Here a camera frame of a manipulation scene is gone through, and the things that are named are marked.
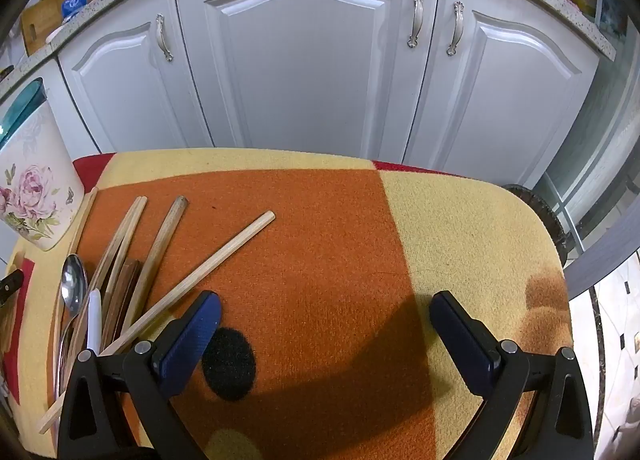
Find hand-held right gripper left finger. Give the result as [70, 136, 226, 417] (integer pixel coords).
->
[56, 290, 223, 460]

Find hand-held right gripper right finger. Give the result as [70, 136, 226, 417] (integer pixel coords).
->
[428, 290, 593, 460]

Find dark wooden handled utensil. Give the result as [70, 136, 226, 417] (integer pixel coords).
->
[100, 265, 132, 341]

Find wooden handled fork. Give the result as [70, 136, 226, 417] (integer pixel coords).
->
[112, 257, 145, 336]

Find metal spoon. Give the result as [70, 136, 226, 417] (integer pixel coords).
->
[54, 253, 90, 398]

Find black handled knife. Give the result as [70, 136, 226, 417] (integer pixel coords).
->
[0, 267, 26, 311]

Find floral utensil holder teal rim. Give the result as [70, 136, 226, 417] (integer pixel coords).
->
[0, 78, 86, 252]

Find dark trash bin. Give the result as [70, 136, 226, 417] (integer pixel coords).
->
[502, 183, 568, 266]

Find orange yellow printed blanket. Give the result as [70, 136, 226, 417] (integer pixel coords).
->
[0, 147, 573, 460]

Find white cabinet door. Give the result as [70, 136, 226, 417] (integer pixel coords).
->
[40, 60, 103, 156]
[56, 20, 213, 157]
[172, 0, 443, 163]
[404, 0, 601, 188]

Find speckled stone countertop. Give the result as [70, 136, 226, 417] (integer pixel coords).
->
[0, 0, 617, 106]

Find wooden cutting board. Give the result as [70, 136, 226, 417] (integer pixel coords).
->
[20, 0, 66, 56]

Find blue plastic bag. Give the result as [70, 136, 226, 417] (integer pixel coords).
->
[61, 0, 91, 24]

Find silver cabinet handle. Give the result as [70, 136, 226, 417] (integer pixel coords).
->
[406, 0, 425, 48]
[156, 14, 174, 62]
[446, 1, 465, 57]

